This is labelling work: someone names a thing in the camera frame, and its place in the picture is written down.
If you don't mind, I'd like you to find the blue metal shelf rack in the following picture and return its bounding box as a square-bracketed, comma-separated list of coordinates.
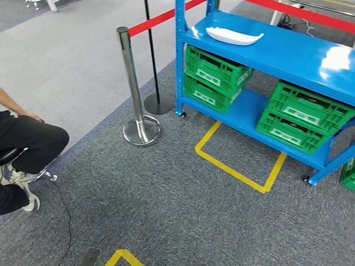
[174, 0, 355, 187]

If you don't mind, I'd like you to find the thin black stanchion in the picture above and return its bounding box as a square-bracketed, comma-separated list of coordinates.
[144, 0, 174, 116]

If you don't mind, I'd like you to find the chrome stanchion with round base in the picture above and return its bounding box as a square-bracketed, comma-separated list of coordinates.
[116, 26, 162, 147]

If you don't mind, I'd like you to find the neat yellow floor tape outline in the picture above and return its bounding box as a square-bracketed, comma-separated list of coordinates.
[194, 121, 287, 195]

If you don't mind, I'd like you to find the red barrier belt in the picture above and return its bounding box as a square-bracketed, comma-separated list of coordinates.
[245, 0, 355, 34]
[127, 0, 207, 38]

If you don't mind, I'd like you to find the white curved plastic panel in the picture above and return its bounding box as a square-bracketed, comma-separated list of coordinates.
[205, 26, 264, 47]

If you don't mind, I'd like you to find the crinkled yellow floor tape outline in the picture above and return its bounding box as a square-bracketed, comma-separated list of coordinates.
[103, 249, 145, 266]

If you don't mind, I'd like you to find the black stool with chrome base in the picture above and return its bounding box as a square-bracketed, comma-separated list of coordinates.
[0, 146, 59, 185]

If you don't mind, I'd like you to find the white desk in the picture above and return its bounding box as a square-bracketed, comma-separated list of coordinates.
[270, 0, 355, 27]

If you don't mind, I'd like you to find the black power adapter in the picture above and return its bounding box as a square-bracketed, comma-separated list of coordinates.
[277, 14, 295, 30]

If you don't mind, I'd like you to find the person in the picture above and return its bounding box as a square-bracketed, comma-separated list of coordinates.
[0, 87, 70, 216]

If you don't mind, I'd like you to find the black floor cable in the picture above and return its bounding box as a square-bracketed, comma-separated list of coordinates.
[52, 180, 73, 266]

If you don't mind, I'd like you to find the white floor cable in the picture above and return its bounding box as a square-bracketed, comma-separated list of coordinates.
[301, 17, 315, 38]

